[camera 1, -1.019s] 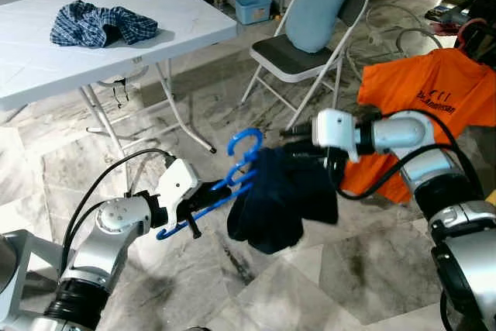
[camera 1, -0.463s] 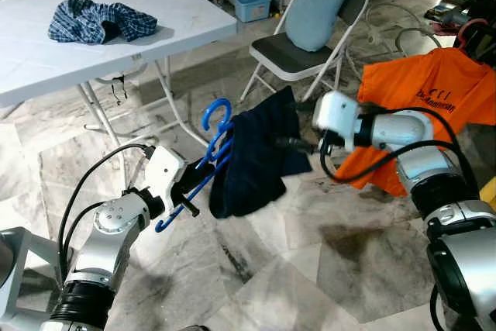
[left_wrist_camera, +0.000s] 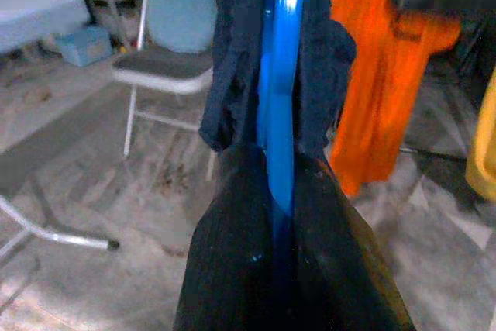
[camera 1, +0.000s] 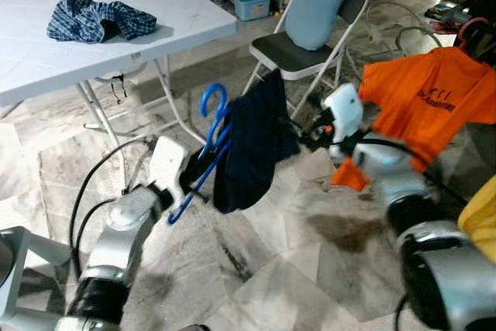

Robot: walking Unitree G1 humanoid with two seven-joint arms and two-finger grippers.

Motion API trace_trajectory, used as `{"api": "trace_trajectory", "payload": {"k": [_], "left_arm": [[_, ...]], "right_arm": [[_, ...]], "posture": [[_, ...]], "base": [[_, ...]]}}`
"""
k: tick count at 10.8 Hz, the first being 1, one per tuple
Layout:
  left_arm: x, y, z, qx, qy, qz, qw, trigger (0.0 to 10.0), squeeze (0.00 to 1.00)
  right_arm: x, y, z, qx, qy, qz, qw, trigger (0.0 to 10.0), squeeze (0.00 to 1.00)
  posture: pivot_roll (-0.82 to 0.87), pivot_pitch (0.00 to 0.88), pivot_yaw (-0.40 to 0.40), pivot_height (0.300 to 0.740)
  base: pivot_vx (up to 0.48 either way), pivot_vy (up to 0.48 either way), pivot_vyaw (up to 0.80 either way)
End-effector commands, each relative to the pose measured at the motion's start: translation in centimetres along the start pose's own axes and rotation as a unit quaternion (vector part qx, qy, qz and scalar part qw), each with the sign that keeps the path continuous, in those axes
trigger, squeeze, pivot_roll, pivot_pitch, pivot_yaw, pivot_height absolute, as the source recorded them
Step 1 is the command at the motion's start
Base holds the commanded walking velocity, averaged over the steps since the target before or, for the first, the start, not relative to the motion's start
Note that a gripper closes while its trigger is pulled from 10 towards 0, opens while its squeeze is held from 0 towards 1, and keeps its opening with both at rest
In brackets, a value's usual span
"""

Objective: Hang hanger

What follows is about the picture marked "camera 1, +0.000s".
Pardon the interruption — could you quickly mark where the orange printed t-shirt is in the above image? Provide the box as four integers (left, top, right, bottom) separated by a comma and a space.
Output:
332, 47, 496, 191

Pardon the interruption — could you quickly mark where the blue plastic hanger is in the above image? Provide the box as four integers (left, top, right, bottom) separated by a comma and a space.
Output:
167, 83, 233, 226

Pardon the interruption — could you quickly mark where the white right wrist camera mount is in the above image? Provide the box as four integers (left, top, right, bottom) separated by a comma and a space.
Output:
322, 83, 365, 150

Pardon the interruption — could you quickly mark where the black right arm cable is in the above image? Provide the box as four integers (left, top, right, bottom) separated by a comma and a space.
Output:
358, 137, 466, 204

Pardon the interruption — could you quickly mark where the light blue cushion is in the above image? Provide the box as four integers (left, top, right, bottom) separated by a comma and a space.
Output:
285, 0, 363, 51

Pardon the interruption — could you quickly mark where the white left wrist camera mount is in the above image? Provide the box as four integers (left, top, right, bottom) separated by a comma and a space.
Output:
147, 136, 190, 194

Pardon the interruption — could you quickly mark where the grey white folding chair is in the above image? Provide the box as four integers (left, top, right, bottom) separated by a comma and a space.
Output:
244, 0, 373, 122

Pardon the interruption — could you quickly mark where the red hanger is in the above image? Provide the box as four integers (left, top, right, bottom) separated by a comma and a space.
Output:
454, 17, 491, 51

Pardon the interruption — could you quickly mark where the navy blue garment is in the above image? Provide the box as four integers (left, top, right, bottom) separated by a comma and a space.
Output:
213, 70, 301, 214

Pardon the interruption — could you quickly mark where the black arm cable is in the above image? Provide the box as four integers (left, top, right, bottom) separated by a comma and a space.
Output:
358, 137, 466, 204
76, 198, 117, 274
68, 139, 156, 278

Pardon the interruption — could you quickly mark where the light blue plastic basket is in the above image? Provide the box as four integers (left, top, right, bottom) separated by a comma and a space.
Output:
232, 0, 272, 22

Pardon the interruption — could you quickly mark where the yellow shirt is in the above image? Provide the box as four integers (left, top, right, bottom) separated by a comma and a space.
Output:
457, 176, 496, 264

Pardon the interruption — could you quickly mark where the blue plaid shirt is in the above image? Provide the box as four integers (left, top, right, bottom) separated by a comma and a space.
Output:
46, 0, 158, 43

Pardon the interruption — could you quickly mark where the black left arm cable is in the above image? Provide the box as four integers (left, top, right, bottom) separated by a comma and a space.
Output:
68, 139, 156, 278
76, 198, 117, 274

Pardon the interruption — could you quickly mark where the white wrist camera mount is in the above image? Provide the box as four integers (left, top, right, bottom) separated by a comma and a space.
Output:
147, 136, 190, 194
322, 83, 365, 150

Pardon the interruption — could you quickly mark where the patterned floor mat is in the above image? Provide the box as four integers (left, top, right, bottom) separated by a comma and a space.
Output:
425, 4, 475, 28

